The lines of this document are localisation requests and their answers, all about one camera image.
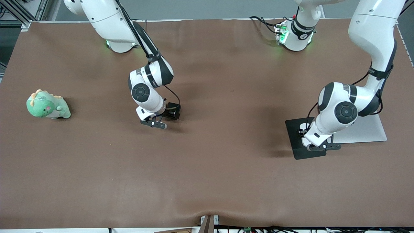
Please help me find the grey table clamp bracket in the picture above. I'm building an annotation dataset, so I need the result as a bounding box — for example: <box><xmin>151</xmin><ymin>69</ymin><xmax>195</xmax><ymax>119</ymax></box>
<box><xmin>200</xmin><ymin>214</ymin><xmax>220</xmax><ymax>233</ymax></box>

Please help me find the green dinosaur plush toy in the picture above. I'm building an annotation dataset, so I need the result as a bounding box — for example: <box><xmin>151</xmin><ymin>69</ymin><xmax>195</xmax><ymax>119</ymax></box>
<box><xmin>26</xmin><ymin>89</ymin><xmax>71</xmax><ymax>119</ymax></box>

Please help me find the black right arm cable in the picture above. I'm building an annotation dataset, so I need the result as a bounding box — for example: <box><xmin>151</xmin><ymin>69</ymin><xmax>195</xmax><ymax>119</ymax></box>
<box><xmin>115</xmin><ymin>0</ymin><xmax>181</xmax><ymax>109</ymax></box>

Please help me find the black phone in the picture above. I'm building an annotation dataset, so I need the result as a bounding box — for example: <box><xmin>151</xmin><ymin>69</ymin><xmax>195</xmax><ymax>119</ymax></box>
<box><xmin>168</xmin><ymin>103</ymin><xmax>181</xmax><ymax>120</ymax></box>

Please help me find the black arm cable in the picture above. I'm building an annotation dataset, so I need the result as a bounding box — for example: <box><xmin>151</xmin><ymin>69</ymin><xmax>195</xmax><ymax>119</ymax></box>
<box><xmin>306</xmin><ymin>40</ymin><xmax>398</xmax><ymax>131</ymax></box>
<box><xmin>115</xmin><ymin>0</ymin><xmax>181</xmax><ymax>109</ymax></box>

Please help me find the brown table cover mat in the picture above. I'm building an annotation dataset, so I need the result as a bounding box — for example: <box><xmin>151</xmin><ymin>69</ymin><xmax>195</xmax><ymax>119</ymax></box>
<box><xmin>0</xmin><ymin>18</ymin><xmax>414</xmax><ymax>229</ymax></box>

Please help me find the black mouse pad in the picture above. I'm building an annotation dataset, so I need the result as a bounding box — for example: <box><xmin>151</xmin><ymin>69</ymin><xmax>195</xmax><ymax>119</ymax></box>
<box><xmin>285</xmin><ymin>117</ymin><xmax>327</xmax><ymax>160</ymax></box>

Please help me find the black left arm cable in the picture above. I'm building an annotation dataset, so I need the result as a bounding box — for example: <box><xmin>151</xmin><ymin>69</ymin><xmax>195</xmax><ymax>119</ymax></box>
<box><xmin>306</xmin><ymin>40</ymin><xmax>398</xmax><ymax>131</ymax></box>

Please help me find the black base cable bundle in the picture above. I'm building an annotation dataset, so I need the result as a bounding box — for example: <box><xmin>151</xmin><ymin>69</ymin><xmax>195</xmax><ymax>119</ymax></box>
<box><xmin>249</xmin><ymin>16</ymin><xmax>279</xmax><ymax>34</ymax></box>

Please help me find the aluminium frame profile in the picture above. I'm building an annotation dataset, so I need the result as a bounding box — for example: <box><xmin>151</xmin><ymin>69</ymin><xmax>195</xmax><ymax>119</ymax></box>
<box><xmin>397</xmin><ymin>0</ymin><xmax>414</xmax><ymax>25</ymax></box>
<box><xmin>0</xmin><ymin>0</ymin><xmax>49</xmax><ymax>28</ymax></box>

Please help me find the silver laptop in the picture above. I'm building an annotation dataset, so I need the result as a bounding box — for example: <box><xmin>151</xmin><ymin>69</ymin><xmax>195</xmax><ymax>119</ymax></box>
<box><xmin>333</xmin><ymin>113</ymin><xmax>388</xmax><ymax>145</ymax></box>

